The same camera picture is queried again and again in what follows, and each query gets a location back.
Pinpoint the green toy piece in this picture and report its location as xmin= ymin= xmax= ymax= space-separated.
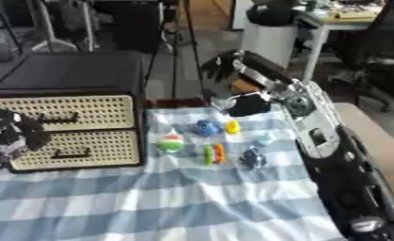
xmin=201 ymin=144 xmax=216 ymax=167

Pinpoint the orange toy piece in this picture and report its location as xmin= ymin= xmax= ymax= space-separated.
xmin=213 ymin=143 xmax=229 ymax=165

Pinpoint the green white red toy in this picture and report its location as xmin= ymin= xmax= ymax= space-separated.
xmin=155 ymin=129 xmax=187 ymax=155

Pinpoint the black tripod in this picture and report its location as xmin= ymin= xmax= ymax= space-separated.
xmin=142 ymin=0 xmax=209 ymax=99

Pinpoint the dark blue toy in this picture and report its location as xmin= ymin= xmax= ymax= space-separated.
xmin=237 ymin=146 xmax=269 ymax=170

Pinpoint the white table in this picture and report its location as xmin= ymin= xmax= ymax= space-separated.
xmin=295 ymin=8 xmax=385 ymax=83

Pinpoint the blue soft toy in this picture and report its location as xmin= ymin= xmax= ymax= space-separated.
xmin=195 ymin=119 xmax=225 ymax=137

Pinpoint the pale pierced drawer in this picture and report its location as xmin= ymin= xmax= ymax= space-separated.
xmin=0 ymin=94 xmax=137 ymax=132
xmin=8 ymin=129 xmax=143 ymax=172

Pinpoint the white metal stand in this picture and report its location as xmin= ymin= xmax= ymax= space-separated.
xmin=30 ymin=0 xmax=98 ymax=54

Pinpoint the black office chair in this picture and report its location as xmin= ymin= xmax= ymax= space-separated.
xmin=329 ymin=0 xmax=394 ymax=113

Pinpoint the black cabinet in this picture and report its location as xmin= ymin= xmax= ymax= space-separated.
xmin=0 ymin=51 xmax=150 ymax=175

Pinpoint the white cylindrical bin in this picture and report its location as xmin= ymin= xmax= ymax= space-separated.
xmin=241 ymin=21 xmax=299 ymax=70

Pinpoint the black bag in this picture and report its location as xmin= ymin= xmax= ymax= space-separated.
xmin=244 ymin=0 xmax=299 ymax=28

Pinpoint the light blue toy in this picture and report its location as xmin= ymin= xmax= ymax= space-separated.
xmin=254 ymin=131 xmax=276 ymax=147

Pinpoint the dark red box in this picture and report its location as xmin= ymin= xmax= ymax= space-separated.
xmin=144 ymin=97 xmax=210 ymax=110

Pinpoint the yellow toy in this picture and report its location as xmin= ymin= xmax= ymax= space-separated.
xmin=223 ymin=120 xmax=243 ymax=136

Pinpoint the black drawer handle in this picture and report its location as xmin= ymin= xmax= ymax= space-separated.
xmin=39 ymin=112 xmax=82 ymax=125
xmin=50 ymin=147 xmax=93 ymax=159

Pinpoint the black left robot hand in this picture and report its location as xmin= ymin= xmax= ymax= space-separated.
xmin=0 ymin=107 xmax=54 ymax=172

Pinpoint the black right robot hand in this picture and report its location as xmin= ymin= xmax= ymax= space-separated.
xmin=199 ymin=49 xmax=295 ymax=118

